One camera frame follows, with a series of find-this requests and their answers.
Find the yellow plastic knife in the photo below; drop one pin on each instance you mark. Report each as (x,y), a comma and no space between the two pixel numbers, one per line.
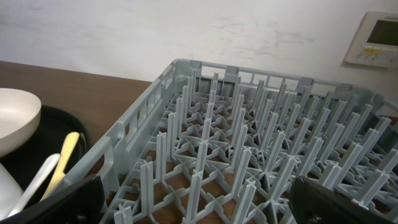
(59,173)

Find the white plastic fork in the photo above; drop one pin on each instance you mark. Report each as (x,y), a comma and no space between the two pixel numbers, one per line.
(36,182)

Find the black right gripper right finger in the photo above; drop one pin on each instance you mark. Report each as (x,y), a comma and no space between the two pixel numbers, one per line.
(311,202)

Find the wall control panel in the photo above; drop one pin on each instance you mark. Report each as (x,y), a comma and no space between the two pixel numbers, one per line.
(375,42)

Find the grey dishwasher rack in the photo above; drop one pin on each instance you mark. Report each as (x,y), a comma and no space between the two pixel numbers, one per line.
(215,143)

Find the beige bowl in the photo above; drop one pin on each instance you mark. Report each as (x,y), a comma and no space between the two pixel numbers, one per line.
(20,117)

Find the white cup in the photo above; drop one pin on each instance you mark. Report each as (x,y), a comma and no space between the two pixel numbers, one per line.
(10,192)

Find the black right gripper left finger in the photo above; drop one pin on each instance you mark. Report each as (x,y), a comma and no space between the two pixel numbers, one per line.
(78,203)

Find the round black tray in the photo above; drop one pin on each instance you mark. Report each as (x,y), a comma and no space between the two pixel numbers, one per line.
(55,124)

